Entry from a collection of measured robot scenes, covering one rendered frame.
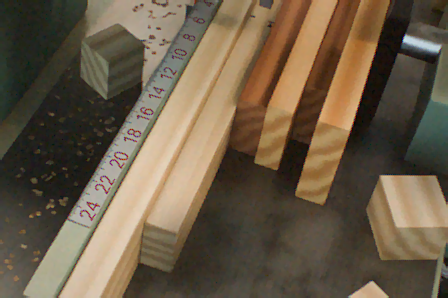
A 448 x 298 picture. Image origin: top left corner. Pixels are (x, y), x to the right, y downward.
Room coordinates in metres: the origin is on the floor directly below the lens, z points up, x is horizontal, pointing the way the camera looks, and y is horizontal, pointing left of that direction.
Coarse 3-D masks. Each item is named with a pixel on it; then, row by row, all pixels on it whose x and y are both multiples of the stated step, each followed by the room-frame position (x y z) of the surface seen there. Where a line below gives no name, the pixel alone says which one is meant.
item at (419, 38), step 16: (400, 0) 0.47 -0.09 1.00; (400, 16) 0.45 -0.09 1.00; (384, 32) 0.45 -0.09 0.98; (400, 32) 0.45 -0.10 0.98; (416, 32) 0.49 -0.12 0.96; (432, 32) 0.49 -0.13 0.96; (384, 48) 0.45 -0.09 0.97; (400, 48) 0.48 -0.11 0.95; (416, 48) 0.48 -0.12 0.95; (432, 48) 0.48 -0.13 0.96; (384, 64) 0.45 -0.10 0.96; (368, 80) 0.45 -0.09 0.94; (384, 80) 0.45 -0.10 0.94; (368, 96) 0.45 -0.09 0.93; (368, 112) 0.45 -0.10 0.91
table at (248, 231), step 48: (384, 96) 0.48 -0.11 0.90; (288, 144) 0.41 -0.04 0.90; (384, 144) 0.43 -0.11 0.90; (240, 192) 0.36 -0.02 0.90; (288, 192) 0.37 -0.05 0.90; (336, 192) 0.38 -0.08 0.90; (192, 240) 0.32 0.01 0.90; (240, 240) 0.32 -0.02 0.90; (288, 240) 0.33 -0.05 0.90; (336, 240) 0.34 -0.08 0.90; (144, 288) 0.28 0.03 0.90; (192, 288) 0.28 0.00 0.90; (240, 288) 0.29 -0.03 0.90; (288, 288) 0.30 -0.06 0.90; (336, 288) 0.30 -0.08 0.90; (384, 288) 0.31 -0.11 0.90; (432, 288) 0.32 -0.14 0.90
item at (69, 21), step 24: (0, 0) 0.47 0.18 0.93; (24, 0) 0.51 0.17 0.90; (48, 0) 0.55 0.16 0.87; (72, 0) 0.60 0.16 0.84; (0, 24) 0.47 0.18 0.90; (24, 24) 0.51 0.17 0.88; (48, 24) 0.55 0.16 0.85; (72, 24) 0.60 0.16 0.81; (0, 48) 0.47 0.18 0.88; (24, 48) 0.51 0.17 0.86; (48, 48) 0.55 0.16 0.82; (0, 72) 0.47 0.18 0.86; (24, 72) 0.50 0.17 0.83; (0, 96) 0.46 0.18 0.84; (0, 120) 0.46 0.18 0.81
